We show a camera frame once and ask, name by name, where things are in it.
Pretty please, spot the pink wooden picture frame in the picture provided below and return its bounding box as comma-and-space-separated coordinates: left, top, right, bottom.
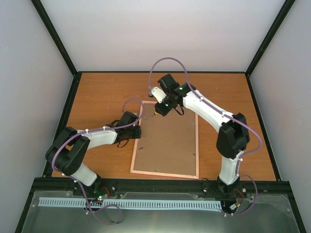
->
130, 101, 199, 179

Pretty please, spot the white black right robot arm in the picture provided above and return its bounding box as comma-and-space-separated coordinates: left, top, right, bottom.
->
149, 74, 250, 196

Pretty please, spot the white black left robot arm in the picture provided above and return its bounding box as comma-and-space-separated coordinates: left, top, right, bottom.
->
45, 111, 141, 196

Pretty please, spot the clear acrylic front panel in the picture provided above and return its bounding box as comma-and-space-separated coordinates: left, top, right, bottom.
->
21, 192, 299, 233

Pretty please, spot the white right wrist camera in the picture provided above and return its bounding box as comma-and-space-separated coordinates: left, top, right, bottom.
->
148, 87, 166, 103

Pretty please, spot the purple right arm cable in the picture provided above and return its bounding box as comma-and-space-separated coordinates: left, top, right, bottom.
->
148, 57, 263, 217

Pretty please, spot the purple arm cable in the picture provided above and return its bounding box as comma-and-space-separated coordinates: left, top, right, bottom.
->
52, 98, 144, 224
148, 57, 263, 217

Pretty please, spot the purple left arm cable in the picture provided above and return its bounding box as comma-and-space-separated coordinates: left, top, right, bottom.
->
52, 98, 144, 224

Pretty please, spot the black aluminium enclosure frame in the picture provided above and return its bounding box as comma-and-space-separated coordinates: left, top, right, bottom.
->
14, 0, 311, 233

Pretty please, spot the light blue slotted cable duct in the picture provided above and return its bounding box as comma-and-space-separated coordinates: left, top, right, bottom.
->
37, 197, 222, 212

